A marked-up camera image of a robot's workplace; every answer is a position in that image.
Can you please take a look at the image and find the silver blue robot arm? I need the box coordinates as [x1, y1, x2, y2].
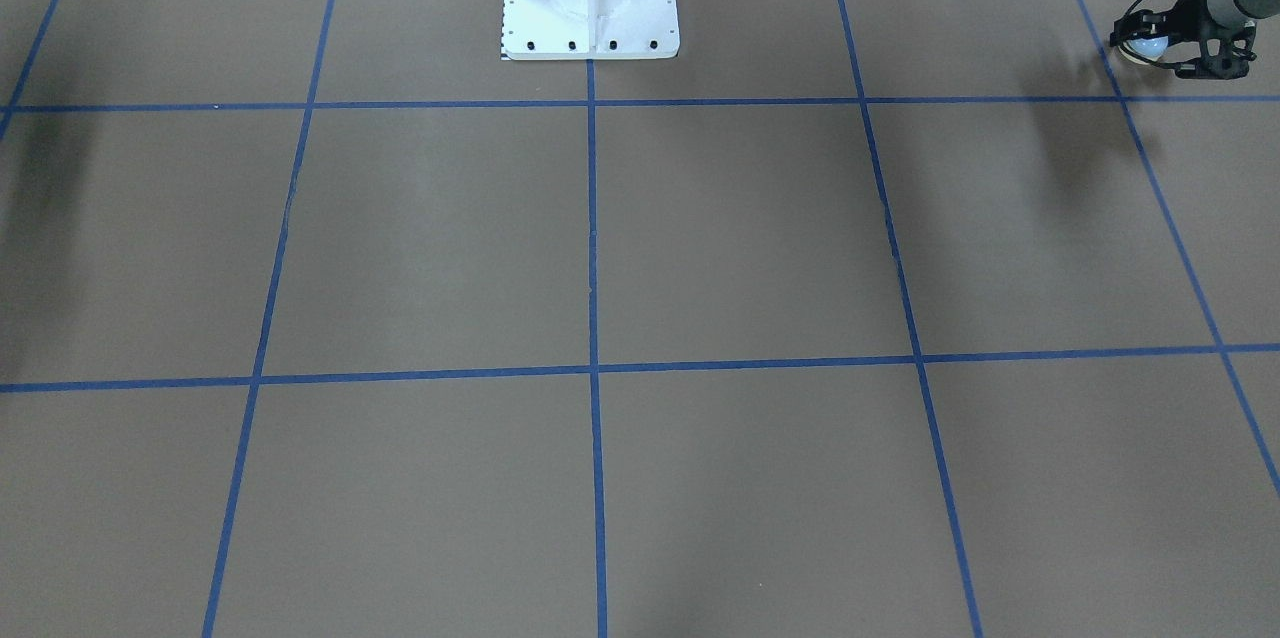
[1108, 0, 1279, 63]

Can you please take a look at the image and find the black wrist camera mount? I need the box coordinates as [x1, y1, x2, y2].
[1172, 19, 1257, 81]

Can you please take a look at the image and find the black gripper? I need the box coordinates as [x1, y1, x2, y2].
[1110, 0, 1215, 47]

